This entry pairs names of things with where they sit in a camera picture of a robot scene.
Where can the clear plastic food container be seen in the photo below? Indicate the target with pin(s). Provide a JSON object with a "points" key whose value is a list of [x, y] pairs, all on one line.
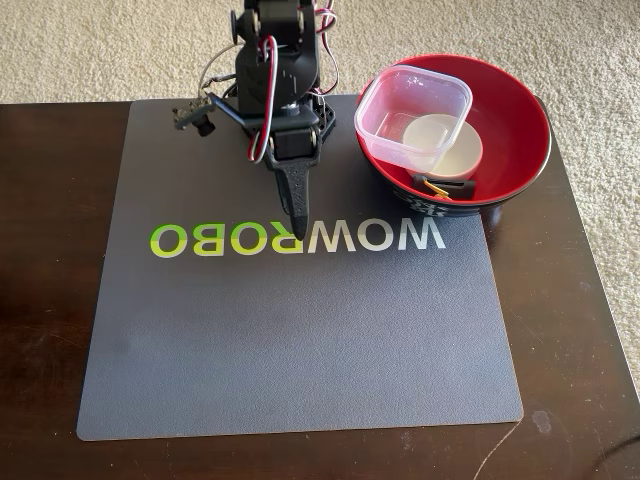
{"points": [[400, 90]]}

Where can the red bowl with black outside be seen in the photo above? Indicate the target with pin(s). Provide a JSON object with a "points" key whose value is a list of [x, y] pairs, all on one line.
{"points": [[515, 140]]}

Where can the grey mat with WOWROBO print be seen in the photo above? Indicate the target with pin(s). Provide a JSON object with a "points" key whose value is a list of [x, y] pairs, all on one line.
{"points": [[300, 325]]}

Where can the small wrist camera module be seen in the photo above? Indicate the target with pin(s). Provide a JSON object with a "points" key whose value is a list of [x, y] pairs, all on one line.
{"points": [[192, 117]]}

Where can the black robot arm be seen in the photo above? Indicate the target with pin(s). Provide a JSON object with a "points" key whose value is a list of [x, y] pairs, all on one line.
{"points": [[280, 75]]}

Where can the small white bowl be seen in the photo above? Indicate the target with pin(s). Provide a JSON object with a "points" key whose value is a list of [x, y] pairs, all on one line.
{"points": [[465, 155]]}

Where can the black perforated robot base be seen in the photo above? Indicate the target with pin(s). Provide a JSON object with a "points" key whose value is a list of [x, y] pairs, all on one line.
{"points": [[325, 120]]}

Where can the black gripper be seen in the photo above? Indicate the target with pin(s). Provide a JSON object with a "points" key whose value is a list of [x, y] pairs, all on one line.
{"points": [[291, 146]]}

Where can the black dumbbell-shaped block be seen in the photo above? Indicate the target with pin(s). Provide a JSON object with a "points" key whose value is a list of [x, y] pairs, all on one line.
{"points": [[462, 189]]}

